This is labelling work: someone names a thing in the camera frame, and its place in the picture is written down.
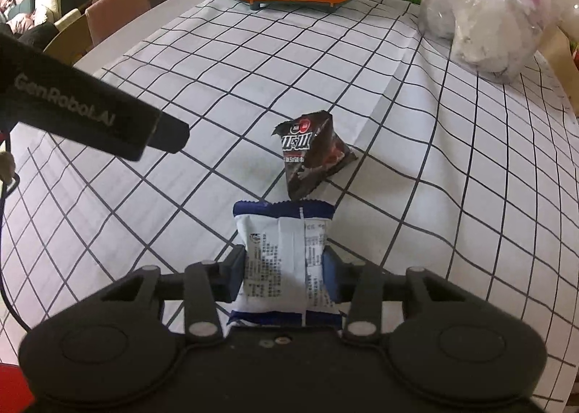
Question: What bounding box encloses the black cable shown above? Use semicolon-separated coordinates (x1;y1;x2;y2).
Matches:
0;171;38;335

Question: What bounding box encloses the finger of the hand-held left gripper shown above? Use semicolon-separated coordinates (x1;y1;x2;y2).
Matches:
145;111;191;154

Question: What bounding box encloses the white and blue snack packet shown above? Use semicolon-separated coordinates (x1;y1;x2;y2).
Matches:
228;200;345;328

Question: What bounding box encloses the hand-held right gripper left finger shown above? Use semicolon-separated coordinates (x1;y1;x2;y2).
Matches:
102;245;248;344

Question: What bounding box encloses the sofa with cushions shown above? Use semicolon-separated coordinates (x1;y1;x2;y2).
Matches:
7;0;91;36

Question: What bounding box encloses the pink backed chair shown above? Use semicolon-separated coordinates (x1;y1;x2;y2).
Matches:
85;0;151;47

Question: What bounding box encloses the clear plastic bag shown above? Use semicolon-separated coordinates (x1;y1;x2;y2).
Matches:
417;0;564;85

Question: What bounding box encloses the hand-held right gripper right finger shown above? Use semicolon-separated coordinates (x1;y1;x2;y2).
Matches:
322;247;481;342

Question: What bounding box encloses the checkered white tablecloth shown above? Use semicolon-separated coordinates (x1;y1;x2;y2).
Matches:
0;0;579;413

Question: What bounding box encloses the tan wooden chair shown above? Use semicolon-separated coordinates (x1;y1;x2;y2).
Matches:
44;10;94;67

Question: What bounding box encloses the dark brown snack packet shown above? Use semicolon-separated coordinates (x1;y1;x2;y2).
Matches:
273;108;359;202

